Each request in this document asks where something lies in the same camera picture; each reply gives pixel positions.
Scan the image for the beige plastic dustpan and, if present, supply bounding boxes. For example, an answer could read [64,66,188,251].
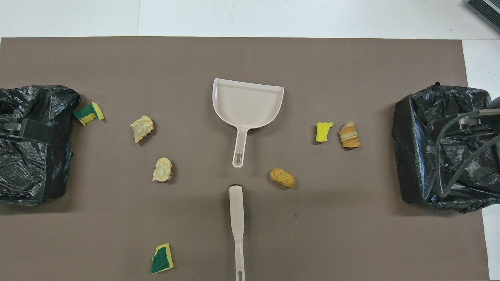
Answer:
[212,78,285,169]

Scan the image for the plain yellow sponge piece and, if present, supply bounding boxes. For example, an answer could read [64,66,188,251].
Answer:
[315,122,334,143]

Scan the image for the beige foam lump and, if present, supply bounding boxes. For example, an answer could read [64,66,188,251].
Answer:
[130,115,154,144]
[152,157,173,182]

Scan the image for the bin with black trash bag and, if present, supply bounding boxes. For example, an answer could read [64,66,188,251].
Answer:
[392,82,500,213]
[0,85,82,206]

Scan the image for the grey ribbed device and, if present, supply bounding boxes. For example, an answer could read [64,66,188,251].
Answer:
[467,0,500,34]

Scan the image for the notched green yellow sponge piece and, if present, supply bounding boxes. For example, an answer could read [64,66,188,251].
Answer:
[73,102,105,127]

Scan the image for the brown table mat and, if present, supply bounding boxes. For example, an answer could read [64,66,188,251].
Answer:
[0,37,489,281]

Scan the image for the beige brush with black bristles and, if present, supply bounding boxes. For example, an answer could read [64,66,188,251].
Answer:
[229,185,246,281]

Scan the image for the orange striped sponge piece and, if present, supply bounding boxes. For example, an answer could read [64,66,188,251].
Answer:
[338,121,361,148]

